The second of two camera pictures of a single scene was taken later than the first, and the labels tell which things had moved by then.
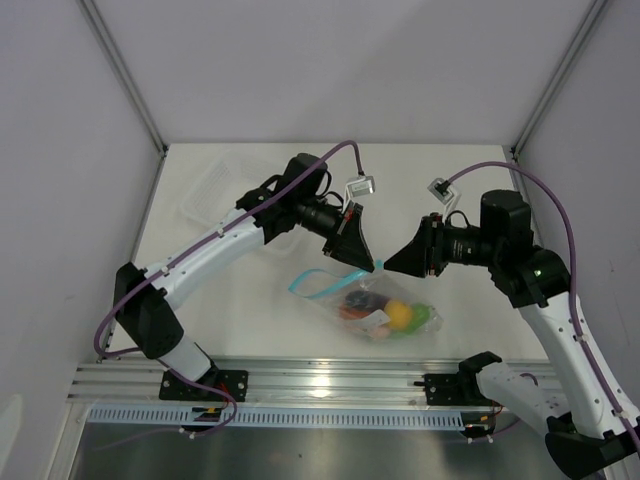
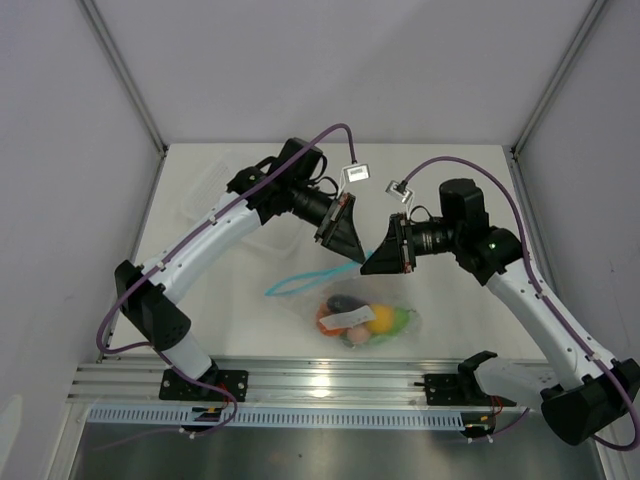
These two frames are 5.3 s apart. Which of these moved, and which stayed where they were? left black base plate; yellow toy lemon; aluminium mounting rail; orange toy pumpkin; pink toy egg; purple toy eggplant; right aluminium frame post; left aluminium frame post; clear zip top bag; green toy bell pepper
Moved: pink toy egg; clear zip top bag; purple toy eggplant; green toy bell pepper; yellow toy lemon; orange toy pumpkin
Stayed: right aluminium frame post; left black base plate; left aluminium frame post; aluminium mounting rail
